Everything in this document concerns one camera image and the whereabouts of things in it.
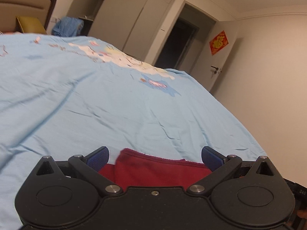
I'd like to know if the white wall socket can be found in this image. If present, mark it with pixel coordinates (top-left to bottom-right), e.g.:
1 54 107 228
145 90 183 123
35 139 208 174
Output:
50 17 60 23

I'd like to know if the mustard yellow pillow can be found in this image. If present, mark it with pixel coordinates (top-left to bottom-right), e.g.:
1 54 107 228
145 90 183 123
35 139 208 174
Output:
16 16 47 34

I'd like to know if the dark red knit sweater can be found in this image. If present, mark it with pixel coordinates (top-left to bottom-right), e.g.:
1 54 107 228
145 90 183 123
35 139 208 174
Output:
99 149 211 190

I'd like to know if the blue clothes pile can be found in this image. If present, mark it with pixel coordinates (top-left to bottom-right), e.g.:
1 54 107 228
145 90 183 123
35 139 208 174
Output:
51 17 84 37

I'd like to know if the red fu door decoration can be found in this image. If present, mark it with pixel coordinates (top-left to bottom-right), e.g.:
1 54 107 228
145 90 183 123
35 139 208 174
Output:
209 31 229 56

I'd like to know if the grey built-in wardrobe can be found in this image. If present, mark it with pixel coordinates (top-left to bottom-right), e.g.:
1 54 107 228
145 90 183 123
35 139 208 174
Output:
67 0 174 61

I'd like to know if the brown padded headboard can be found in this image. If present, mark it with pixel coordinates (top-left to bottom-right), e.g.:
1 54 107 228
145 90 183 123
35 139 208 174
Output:
1 0 57 34

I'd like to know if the white bedroom door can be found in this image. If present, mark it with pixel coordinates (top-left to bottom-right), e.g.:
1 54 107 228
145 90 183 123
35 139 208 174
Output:
191 21 239 91

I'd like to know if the light blue cartoon bedspread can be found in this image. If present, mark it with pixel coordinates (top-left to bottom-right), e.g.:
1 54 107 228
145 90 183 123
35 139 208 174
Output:
1 34 265 229

